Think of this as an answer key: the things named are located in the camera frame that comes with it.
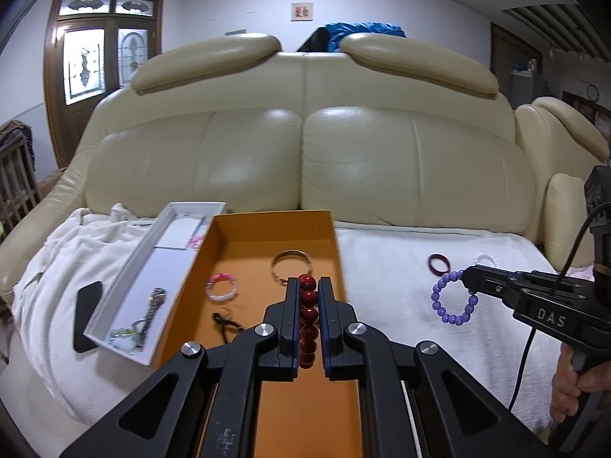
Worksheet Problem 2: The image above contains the person's right hand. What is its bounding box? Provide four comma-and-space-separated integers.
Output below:
550, 343, 611, 423

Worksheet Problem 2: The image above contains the metal wristwatch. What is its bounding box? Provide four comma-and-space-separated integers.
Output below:
134, 287, 167, 350

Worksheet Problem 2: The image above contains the pink white bead bracelet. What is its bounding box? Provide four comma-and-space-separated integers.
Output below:
205, 272, 239, 302

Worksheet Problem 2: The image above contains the wooden glass door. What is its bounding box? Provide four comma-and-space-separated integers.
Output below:
44, 0, 163, 168

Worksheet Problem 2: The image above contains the black smartphone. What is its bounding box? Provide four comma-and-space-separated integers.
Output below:
73, 281, 102, 353

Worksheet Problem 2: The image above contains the black hair tie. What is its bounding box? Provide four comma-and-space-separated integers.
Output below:
211, 312, 246, 345

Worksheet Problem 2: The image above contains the round wall clock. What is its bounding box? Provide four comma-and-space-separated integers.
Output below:
586, 84, 600, 102

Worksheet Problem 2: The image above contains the green bead bracelet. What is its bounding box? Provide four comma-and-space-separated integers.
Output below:
105, 326, 140, 355

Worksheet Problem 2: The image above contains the cream leather sofa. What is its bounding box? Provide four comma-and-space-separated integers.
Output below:
1, 33, 610, 303

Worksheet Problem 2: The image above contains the maroon hair tie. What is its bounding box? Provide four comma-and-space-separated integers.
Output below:
427, 252, 454, 277

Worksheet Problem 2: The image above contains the orange cardboard box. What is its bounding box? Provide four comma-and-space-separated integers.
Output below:
152, 211, 361, 457

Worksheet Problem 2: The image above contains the blue cloth behind sofa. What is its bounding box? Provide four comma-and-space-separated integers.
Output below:
325, 22, 406, 53

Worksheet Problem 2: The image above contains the silver bangle bracelet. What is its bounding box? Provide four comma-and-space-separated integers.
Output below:
270, 249, 315, 288

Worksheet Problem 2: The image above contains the wooden chair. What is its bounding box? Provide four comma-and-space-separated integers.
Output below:
0, 120, 41, 241

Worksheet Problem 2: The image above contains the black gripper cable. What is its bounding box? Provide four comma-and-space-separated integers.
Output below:
506, 202, 611, 414

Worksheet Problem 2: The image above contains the white box lid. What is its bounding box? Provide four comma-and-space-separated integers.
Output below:
85, 202, 226, 366

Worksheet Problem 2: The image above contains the framed wall picture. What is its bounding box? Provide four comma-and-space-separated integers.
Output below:
290, 2, 314, 22

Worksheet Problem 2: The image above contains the dark red bead bracelet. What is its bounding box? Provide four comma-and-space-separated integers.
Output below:
297, 273, 320, 370

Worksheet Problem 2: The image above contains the purple bead bracelet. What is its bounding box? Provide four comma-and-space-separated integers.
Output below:
431, 270, 481, 327

